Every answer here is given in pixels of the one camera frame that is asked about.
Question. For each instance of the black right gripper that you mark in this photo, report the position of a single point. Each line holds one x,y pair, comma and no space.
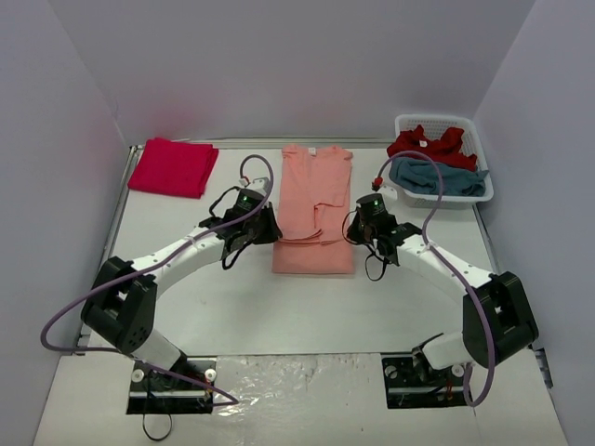
355,230

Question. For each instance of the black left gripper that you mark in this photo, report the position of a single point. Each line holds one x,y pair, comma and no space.
268,226

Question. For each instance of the salmon pink t-shirt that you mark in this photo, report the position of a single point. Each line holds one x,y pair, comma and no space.
314,199

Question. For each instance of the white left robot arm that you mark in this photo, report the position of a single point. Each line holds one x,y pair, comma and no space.
122,307

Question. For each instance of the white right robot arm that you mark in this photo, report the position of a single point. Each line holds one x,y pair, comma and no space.
497,319

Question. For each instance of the blue-grey t-shirt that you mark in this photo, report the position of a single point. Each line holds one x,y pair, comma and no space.
419,176

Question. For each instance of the dark red t-shirt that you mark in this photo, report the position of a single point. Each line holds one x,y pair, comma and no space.
445,150

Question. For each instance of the white plastic laundry basket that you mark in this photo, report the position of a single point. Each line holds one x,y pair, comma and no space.
434,126

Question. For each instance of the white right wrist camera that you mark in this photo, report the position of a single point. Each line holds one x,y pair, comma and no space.
388,193

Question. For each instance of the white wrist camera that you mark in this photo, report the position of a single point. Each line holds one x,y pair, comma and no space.
388,193
260,185

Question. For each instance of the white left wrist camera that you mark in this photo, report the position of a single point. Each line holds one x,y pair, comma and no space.
260,185

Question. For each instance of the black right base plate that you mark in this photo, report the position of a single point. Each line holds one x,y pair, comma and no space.
411,385

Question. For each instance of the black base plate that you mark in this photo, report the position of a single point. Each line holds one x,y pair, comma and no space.
411,385
151,392

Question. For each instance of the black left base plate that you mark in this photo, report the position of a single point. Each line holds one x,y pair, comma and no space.
151,392

